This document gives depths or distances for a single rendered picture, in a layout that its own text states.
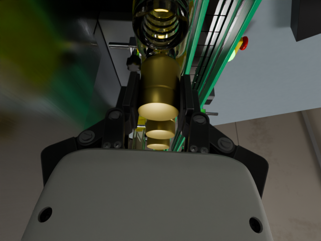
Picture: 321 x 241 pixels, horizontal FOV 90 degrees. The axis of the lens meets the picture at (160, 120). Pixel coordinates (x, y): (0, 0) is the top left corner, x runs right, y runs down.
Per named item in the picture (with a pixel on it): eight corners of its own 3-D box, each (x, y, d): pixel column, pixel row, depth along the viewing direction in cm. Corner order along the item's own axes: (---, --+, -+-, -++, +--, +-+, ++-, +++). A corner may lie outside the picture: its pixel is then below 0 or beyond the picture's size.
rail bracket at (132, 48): (113, 9, 34) (101, 59, 29) (145, 11, 34) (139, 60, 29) (117, 27, 37) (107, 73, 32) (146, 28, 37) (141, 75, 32)
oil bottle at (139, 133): (134, 117, 85) (128, 169, 75) (144, 117, 84) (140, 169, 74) (137, 122, 90) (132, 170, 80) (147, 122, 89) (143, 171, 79)
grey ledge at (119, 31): (104, -7, 39) (95, 25, 35) (141, -6, 39) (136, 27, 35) (141, 128, 127) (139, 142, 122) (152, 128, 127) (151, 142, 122)
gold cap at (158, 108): (139, 53, 13) (133, 101, 11) (183, 55, 13) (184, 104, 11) (142, 80, 16) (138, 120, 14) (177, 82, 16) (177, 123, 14)
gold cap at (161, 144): (147, 114, 24) (145, 143, 22) (172, 115, 24) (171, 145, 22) (148, 123, 27) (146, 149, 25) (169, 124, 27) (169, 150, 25)
